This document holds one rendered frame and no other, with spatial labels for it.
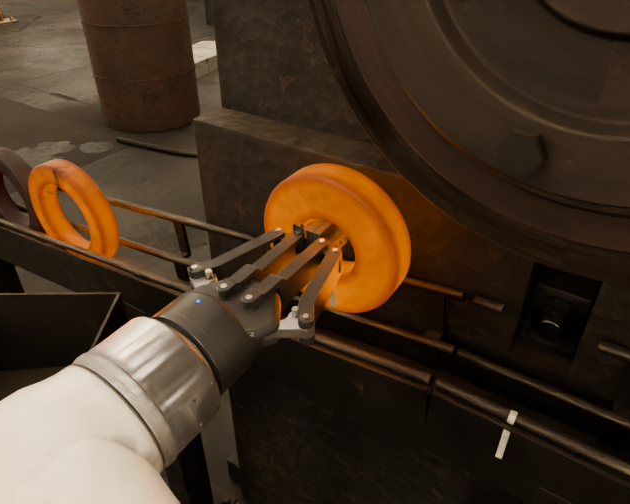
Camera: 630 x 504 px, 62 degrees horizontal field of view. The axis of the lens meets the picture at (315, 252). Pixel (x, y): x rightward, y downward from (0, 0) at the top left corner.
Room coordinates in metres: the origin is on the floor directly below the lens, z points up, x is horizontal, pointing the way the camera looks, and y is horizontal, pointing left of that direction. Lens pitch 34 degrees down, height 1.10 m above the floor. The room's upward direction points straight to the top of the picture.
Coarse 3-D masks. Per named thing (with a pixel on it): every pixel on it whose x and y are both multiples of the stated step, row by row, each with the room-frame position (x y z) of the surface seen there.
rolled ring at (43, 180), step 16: (64, 160) 0.76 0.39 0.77; (32, 176) 0.76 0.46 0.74; (48, 176) 0.74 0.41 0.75; (64, 176) 0.72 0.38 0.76; (80, 176) 0.73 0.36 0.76; (32, 192) 0.77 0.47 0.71; (48, 192) 0.77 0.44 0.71; (80, 192) 0.70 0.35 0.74; (96, 192) 0.72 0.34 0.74; (48, 208) 0.77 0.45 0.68; (80, 208) 0.70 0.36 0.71; (96, 208) 0.70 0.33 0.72; (48, 224) 0.76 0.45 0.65; (64, 224) 0.78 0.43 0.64; (96, 224) 0.69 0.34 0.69; (112, 224) 0.70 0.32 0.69; (64, 240) 0.75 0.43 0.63; (80, 240) 0.76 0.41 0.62; (96, 240) 0.69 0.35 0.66; (112, 240) 0.70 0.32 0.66; (112, 256) 0.72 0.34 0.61
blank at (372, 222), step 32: (288, 192) 0.44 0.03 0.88; (320, 192) 0.42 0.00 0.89; (352, 192) 0.40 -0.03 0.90; (384, 192) 0.42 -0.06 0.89; (288, 224) 0.44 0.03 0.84; (352, 224) 0.40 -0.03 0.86; (384, 224) 0.39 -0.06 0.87; (384, 256) 0.38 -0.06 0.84; (352, 288) 0.40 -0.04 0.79; (384, 288) 0.38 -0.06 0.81
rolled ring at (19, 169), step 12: (0, 156) 0.83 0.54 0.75; (12, 156) 0.84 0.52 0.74; (0, 168) 0.83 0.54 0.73; (12, 168) 0.81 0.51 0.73; (24, 168) 0.82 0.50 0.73; (0, 180) 0.89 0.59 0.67; (12, 180) 0.81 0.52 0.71; (24, 180) 0.80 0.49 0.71; (0, 192) 0.88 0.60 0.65; (24, 192) 0.79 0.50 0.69; (0, 204) 0.87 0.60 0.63; (12, 204) 0.88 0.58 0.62; (0, 216) 0.86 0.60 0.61; (12, 216) 0.86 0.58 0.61; (24, 216) 0.87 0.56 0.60; (36, 216) 0.79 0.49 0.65; (36, 228) 0.80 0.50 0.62
